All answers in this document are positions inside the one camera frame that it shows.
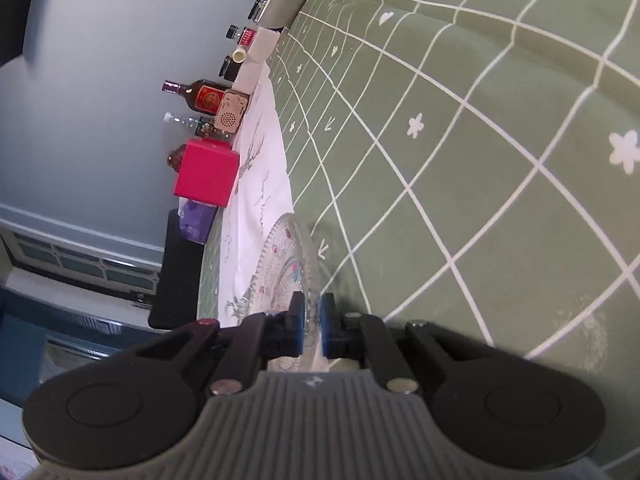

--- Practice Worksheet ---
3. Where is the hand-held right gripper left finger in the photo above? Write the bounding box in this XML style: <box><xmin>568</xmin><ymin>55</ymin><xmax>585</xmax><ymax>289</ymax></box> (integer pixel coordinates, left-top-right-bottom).
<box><xmin>135</xmin><ymin>290</ymin><xmax>307</xmax><ymax>398</ymax></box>

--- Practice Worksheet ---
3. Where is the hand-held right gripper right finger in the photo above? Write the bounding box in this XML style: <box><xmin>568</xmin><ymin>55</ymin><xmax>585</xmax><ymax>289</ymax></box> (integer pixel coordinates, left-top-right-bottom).
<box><xmin>320</xmin><ymin>292</ymin><xmax>497</xmax><ymax>396</ymax></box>

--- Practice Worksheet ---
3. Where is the clear glass plate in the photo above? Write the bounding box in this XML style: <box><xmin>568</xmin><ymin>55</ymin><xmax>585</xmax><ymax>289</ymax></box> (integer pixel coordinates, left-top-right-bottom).
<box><xmin>244</xmin><ymin>212</ymin><xmax>327</xmax><ymax>372</ymax></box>

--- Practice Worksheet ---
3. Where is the black chair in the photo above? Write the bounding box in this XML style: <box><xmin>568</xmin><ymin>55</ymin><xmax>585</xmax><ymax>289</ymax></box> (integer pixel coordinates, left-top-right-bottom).
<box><xmin>148</xmin><ymin>208</ymin><xmax>221</xmax><ymax>332</ymax></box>

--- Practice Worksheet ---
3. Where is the purple tissue pack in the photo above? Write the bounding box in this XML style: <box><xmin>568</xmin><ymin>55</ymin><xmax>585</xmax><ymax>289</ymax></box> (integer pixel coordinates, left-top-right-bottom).
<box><xmin>177</xmin><ymin>199</ymin><xmax>219</xmax><ymax>245</ymax></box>

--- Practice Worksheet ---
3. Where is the pink box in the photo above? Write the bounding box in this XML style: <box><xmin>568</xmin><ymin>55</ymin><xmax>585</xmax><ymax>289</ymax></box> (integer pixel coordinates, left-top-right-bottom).
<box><xmin>173</xmin><ymin>140</ymin><xmax>240</xmax><ymax>208</ymax></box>

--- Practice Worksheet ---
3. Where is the green checked tablecloth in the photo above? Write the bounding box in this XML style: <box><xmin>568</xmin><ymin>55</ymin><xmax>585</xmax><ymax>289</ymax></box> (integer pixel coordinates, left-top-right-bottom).
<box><xmin>197</xmin><ymin>0</ymin><xmax>640</xmax><ymax>480</ymax></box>

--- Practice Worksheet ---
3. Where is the beige small speaker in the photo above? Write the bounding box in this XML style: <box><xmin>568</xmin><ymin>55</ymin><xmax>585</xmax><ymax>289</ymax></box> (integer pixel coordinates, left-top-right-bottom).
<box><xmin>215</xmin><ymin>89</ymin><xmax>251</xmax><ymax>133</ymax></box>

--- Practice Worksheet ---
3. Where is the glass panel door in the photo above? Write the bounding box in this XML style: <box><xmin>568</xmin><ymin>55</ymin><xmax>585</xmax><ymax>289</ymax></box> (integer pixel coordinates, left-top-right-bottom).
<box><xmin>0</xmin><ymin>217</ymin><xmax>162</xmax><ymax>313</ymax></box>

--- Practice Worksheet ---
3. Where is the clear plastic bottle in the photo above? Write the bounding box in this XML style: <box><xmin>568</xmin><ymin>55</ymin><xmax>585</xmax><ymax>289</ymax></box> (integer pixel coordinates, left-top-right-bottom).
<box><xmin>163</xmin><ymin>112</ymin><xmax>217</xmax><ymax>137</ymax></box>

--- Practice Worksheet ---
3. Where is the brown liquor bottle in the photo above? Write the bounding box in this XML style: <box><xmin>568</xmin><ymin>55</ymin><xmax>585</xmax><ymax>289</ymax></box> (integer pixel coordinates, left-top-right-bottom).
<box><xmin>161</xmin><ymin>78</ymin><xmax>227</xmax><ymax>114</ymax></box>

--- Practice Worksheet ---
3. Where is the red label jar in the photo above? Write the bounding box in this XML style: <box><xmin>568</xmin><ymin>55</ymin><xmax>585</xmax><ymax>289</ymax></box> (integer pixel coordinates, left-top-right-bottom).
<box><xmin>225</xmin><ymin>24</ymin><xmax>258</xmax><ymax>46</ymax></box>

